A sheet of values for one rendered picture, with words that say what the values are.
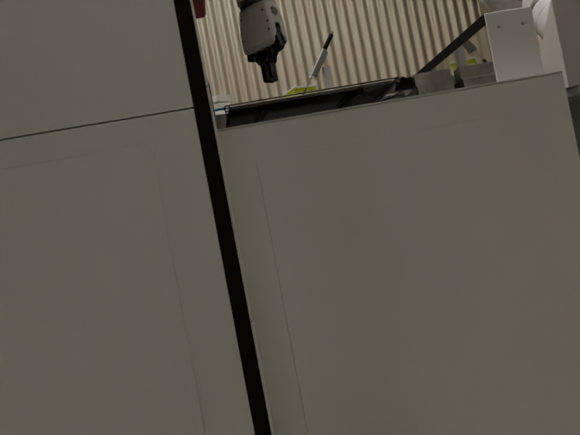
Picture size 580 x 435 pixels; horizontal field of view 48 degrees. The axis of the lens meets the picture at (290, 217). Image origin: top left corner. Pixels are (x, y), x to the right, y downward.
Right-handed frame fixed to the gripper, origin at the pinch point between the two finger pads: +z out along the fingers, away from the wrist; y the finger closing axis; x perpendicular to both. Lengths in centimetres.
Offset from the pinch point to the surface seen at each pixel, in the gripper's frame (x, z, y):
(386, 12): -190, -68, 83
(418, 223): 11, 38, -37
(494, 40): -10.6, 7.8, -47.3
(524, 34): -15, 8, -51
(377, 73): -183, -37, 91
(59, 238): 65, 31, -17
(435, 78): -18.3, 9.5, -29.8
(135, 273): 58, 37, -23
